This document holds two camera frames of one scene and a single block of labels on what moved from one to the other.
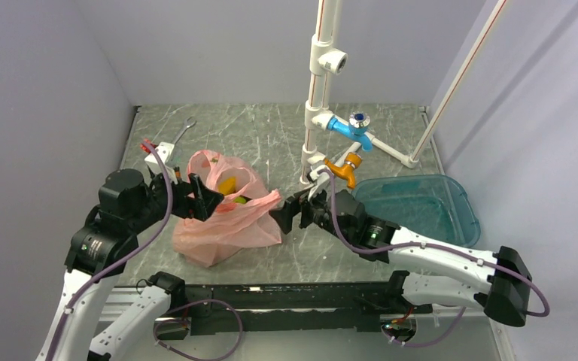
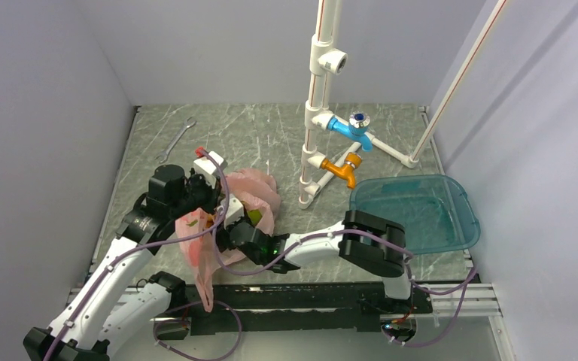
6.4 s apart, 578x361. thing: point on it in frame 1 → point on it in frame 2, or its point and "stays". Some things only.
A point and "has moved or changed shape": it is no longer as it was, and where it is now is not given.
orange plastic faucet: [346, 171] stays
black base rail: [280, 308] stays
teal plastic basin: [438, 206] stays
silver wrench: [186, 125] stays
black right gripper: [284, 216] → [222, 234]
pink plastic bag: [242, 219] has moved or changed shape
